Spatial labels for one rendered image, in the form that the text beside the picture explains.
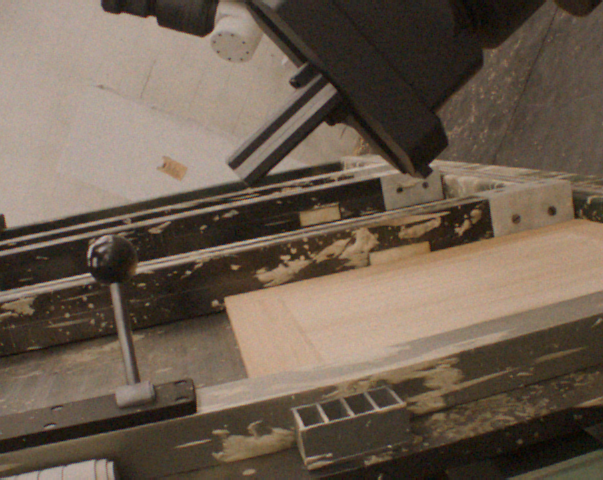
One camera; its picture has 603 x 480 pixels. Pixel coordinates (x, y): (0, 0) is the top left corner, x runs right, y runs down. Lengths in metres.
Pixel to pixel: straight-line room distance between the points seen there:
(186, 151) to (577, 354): 4.21
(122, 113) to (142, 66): 1.43
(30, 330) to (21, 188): 5.37
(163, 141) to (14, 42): 2.01
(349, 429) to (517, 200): 0.58
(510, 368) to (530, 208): 0.49
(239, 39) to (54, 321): 0.44
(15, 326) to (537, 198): 0.69
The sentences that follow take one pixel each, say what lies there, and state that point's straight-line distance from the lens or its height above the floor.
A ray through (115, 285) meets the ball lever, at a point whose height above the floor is 1.43.
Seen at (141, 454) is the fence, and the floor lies 1.37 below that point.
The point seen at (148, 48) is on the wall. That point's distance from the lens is 6.06.
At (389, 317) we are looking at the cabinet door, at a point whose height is 1.18.
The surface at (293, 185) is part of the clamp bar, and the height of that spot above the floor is 1.14.
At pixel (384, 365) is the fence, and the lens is 0.52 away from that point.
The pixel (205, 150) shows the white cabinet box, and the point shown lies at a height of 1.22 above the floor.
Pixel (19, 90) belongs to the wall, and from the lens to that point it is 6.22.
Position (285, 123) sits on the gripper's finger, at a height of 1.38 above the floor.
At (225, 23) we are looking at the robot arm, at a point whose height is 1.42.
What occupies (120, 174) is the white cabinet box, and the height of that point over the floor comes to 1.66.
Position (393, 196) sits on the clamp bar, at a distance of 1.48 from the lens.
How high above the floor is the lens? 1.43
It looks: 11 degrees down
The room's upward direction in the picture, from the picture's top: 69 degrees counter-clockwise
